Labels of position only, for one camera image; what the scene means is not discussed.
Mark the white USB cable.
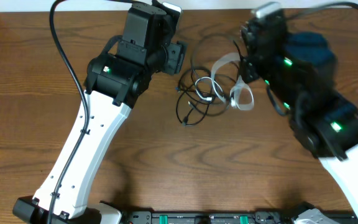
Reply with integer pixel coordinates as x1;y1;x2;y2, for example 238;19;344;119
194;52;255;111

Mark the black USB cable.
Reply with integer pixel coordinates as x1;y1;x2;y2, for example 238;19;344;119
175;32;248;128

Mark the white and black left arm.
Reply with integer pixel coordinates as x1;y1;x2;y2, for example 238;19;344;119
12;1;186;224

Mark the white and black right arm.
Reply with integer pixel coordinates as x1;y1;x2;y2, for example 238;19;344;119
241;2;358;218

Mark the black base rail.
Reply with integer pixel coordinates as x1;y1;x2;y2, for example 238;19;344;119
119;211;293;224

